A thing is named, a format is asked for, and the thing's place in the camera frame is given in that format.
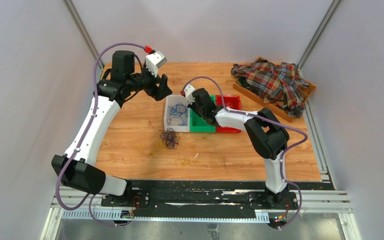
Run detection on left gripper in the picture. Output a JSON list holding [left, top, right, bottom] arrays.
[[127, 62, 173, 101]]

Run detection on wire bundle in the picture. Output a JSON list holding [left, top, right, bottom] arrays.
[[158, 128, 181, 151]]

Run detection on yellow wire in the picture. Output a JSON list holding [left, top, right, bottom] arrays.
[[178, 155, 201, 167], [137, 140, 170, 157]]

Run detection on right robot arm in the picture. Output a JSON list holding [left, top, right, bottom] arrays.
[[181, 85, 290, 209]]

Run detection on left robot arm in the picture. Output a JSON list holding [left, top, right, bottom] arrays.
[[51, 50, 173, 207]]

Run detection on green plastic bin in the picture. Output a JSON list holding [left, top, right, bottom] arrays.
[[189, 107, 216, 133]]

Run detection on white plastic bin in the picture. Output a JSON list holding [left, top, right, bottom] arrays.
[[163, 94, 190, 133]]

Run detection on red plastic bin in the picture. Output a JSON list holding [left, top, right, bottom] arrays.
[[215, 95, 242, 134]]

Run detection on wooden tray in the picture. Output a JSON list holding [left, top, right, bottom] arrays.
[[233, 56, 317, 123]]

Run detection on plaid shirt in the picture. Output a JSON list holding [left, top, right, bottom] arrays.
[[230, 58, 310, 119]]

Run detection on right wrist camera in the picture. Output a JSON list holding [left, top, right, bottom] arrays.
[[183, 84, 195, 105]]

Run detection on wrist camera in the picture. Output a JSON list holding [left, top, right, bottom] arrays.
[[183, 84, 195, 105], [145, 50, 167, 77]]

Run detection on sorted wires in bin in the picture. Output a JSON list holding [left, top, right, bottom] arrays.
[[167, 102, 190, 127]]

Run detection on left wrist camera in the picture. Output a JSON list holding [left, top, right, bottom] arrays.
[[145, 50, 167, 77]]

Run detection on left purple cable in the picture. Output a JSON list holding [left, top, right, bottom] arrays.
[[55, 42, 154, 227]]

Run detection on purple cable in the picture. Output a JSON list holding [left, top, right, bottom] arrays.
[[180, 76, 309, 229], [55, 42, 154, 227]]

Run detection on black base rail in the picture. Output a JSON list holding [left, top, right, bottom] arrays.
[[92, 178, 299, 229]]

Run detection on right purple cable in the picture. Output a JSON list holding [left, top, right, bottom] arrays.
[[180, 76, 309, 229]]

